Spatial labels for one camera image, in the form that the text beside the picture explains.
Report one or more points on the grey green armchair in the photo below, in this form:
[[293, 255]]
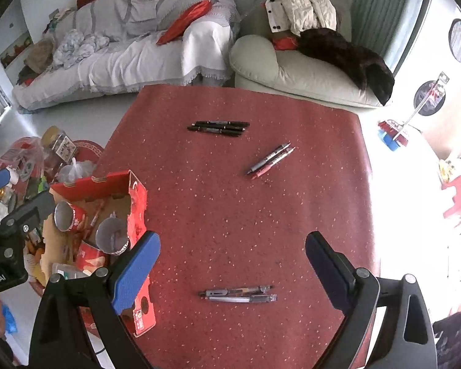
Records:
[[292, 73]]

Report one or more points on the sofa with white grey cover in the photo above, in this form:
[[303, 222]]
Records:
[[138, 61]]

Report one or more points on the black marker pen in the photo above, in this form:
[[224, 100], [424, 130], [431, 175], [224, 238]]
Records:
[[223, 123], [230, 133], [215, 128]]

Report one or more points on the grey translucent pen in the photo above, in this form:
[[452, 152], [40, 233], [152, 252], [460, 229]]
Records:
[[234, 299], [246, 289]]

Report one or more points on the beige jacket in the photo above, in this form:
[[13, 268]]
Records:
[[307, 4]]

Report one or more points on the person's dark clothing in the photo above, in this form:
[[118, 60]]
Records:
[[457, 338]]

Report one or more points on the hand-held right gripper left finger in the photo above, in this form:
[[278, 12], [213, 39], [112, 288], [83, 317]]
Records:
[[138, 269]]

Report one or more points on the red click pen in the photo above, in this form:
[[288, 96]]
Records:
[[274, 162]]

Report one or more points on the red round mat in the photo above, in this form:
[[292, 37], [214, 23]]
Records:
[[90, 149]]

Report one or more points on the green curtain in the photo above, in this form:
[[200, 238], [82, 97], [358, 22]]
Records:
[[376, 15]]

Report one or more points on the crumpled floral cloth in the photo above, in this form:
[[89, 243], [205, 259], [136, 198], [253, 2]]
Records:
[[77, 48]]

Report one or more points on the clear plastic container green label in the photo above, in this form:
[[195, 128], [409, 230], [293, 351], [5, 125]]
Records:
[[67, 271]]

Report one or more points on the red and blue broom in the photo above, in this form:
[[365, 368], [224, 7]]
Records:
[[393, 134]]

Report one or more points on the grey click pen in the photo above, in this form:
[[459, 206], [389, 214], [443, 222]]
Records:
[[269, 158]]

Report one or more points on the glass jar with yellow lid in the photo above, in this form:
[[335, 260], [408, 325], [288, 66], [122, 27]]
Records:
[[61, 146]]

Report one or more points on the white plastic bag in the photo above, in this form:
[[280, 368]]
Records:
[[77, 171]]

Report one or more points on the yellow object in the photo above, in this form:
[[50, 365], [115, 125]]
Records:
[[444, 169]]

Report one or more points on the red speckled tablecloth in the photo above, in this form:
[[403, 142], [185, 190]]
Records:
[[223, 200]]

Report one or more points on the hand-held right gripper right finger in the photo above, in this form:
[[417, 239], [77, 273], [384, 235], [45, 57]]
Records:
[[326, 265]]

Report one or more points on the blue plastic item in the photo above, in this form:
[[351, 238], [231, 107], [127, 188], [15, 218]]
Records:
[[9, 319]]

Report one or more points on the brown hat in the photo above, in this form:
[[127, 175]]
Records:
[[40, 55]]

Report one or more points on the dark brown fur coat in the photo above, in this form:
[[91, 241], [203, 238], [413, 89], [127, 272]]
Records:
[[349, 57]]

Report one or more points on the small red cloth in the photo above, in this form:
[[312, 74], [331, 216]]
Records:
[[286, 43]]

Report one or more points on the red plastic stool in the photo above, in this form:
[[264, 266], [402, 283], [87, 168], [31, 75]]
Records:
[[459, 196]]

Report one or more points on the red cardboard box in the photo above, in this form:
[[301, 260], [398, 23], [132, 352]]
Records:
[[136, 207]]

